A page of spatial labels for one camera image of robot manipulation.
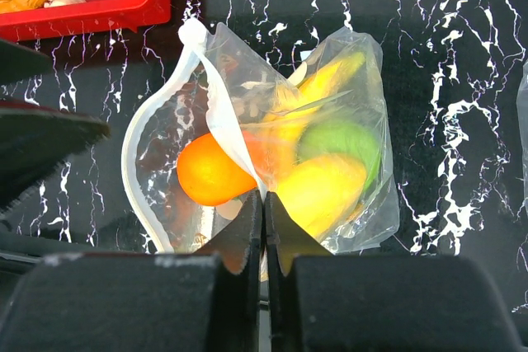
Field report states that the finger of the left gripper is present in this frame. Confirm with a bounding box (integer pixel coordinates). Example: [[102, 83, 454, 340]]
[[1, 98, 111, 212], [0, 39, 53, 84]]

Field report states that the yellow toy mango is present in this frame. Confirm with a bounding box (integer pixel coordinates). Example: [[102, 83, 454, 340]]
[[275, 153, 367, 241]]

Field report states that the green toy apple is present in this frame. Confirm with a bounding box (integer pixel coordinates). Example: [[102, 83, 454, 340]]
[[297, 120, 382, 190]]

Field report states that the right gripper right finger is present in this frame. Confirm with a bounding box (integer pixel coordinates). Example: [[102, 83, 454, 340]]
[[263, 192, 331, 351]]

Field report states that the polka dot zip bag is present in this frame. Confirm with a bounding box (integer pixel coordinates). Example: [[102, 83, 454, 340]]
[[121, 18, 399, 254]]

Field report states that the orange toy orange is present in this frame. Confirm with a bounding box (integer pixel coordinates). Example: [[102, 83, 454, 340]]
[[176, 133, 257, 206]]

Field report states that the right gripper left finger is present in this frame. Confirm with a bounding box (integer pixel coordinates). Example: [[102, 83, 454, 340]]
[[197, 190, 263, 351]]

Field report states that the yellow toy banana bunch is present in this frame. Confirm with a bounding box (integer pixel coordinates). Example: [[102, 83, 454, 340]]
[[257, 52, 365, 144]]

